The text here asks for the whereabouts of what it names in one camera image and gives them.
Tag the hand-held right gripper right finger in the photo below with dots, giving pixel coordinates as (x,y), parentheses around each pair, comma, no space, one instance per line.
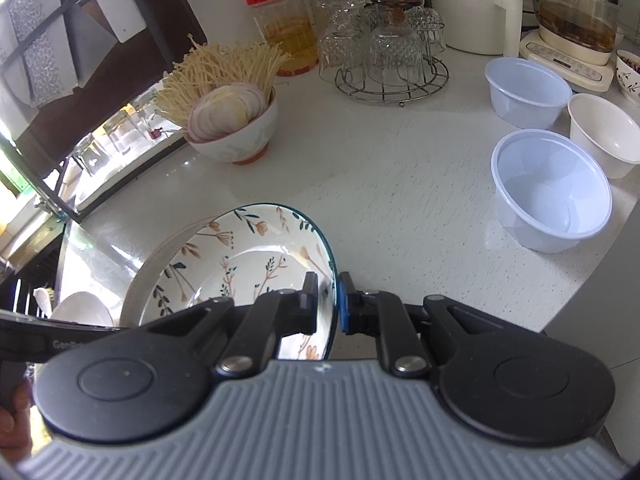
(344,305)

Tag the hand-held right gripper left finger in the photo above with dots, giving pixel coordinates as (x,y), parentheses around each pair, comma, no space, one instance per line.
(309,305)

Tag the floral ceramic deep plate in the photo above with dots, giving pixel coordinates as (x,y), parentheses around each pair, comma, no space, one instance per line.
(240,260)

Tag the translucent plastic bowl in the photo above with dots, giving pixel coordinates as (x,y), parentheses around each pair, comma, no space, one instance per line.
(550,195)
(527,92)

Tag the white ceramic bowl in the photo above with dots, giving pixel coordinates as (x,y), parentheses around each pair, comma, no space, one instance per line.
(605,130)

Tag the stack of plates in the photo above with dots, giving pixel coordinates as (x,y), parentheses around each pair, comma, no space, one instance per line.
(150,270)

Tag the person's left hand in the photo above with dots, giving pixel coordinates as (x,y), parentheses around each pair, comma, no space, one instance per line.
(17,410)

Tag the white dish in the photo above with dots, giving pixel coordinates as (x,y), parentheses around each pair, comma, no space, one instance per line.
(82,310)

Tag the black knife rack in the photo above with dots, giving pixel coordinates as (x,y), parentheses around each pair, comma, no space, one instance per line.
(55,180)

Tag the patterned ceramic bowl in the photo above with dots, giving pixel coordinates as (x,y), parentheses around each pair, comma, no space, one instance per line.
(245,140)

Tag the small drinking glass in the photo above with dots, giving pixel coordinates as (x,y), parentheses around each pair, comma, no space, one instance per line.
(142,122)
(120,132)
(95,155)

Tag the sliced onion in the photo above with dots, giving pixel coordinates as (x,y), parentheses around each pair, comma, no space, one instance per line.
(225,110)

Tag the clear glass cup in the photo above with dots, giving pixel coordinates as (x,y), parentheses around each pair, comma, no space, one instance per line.
(427,20)
(377,7)
(342,45)

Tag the amber base glass cup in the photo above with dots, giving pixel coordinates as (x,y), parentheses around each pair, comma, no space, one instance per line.
(397,50)

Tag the plain steel cleaver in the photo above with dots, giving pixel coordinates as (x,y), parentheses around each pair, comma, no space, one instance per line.
(12,65)
(120,5)

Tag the red lid plastic jar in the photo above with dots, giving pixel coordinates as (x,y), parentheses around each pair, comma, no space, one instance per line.
(285,25)

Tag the narrow steel knife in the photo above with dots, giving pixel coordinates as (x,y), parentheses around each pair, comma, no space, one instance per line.
(80,50)

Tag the hammered steel cleaver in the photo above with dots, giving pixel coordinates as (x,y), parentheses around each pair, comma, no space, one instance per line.
(40,45)

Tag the white electric pot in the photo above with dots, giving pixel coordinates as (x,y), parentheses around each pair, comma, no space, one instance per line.
(470,15)

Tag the dark wooden cutting board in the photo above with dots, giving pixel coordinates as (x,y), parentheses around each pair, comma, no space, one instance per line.
(165,20)

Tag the white kettle base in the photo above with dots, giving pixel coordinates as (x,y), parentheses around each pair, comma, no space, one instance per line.
(565,62)

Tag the small floral bowl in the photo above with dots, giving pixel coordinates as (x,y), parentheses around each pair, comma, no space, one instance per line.
(630,75)

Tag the glass kettle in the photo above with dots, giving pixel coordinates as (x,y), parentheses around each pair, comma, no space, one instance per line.
(580,5)

